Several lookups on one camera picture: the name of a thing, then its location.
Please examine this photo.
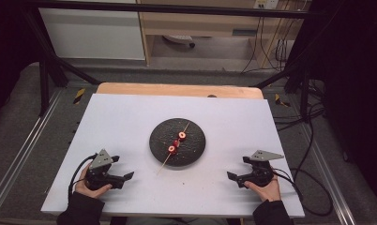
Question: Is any person's left hand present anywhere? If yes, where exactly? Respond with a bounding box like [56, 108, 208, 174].
[74, 170, 113, 200]

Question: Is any aluminium rail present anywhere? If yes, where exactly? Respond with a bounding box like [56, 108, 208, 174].
[297, 123, 357, 225]
[0, 89, 65, 214]

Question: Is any yellow black floor tape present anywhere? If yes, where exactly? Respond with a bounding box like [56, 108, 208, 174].
[274, 93, 292, 108]
[72, 87, 86, 105]

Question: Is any wooden skewer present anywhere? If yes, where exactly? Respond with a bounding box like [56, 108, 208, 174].
[156, 122, 191, 175]

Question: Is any white power strip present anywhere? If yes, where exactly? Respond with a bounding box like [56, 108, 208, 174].
[252, 0, 280, 10]

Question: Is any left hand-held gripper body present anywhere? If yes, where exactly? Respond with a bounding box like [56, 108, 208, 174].
[83, 148, 115, 191]

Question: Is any black floor cable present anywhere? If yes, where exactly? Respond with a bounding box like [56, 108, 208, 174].
[272, 79, 335, 218]

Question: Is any white cabinet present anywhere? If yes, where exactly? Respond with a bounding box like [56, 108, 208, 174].
[38, 0, 146, 61]

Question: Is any black metal frame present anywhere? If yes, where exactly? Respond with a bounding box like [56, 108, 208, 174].
[21, 0, 324, 118]

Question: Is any black round plate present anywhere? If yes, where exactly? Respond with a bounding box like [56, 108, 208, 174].
[148, 117, 207, 168]

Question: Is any person's right hand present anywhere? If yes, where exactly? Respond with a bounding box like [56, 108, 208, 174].
[244, 169, 282, 203]

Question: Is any dark curtain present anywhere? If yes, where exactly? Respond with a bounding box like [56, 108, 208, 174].
[0, 0, 42, 121]
[307, 0, 377, 215]

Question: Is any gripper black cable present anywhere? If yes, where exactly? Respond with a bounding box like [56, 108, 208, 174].
[271, 168, 305, 203]
[68, 153, 98, 199]

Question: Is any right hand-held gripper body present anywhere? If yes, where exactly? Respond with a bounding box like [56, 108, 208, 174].
[246, 149, 285, 188]

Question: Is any wooden table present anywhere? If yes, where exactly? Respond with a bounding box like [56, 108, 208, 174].
[96, 82, 265, 100]

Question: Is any chair base with caster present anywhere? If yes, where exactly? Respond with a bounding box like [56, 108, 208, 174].
[162, 34, 197, 49]

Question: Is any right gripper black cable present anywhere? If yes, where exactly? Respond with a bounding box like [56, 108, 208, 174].
[271, 168, 305, 203]

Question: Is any bundle of black cables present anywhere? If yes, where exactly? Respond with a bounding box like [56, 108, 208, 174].
[240, 15, 304, 75]

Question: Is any wooden desk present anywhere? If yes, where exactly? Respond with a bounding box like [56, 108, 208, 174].
[136, 0, 313, 68]

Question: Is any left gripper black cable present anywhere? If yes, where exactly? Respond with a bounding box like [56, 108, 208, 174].
[68, 153, 98, 199]

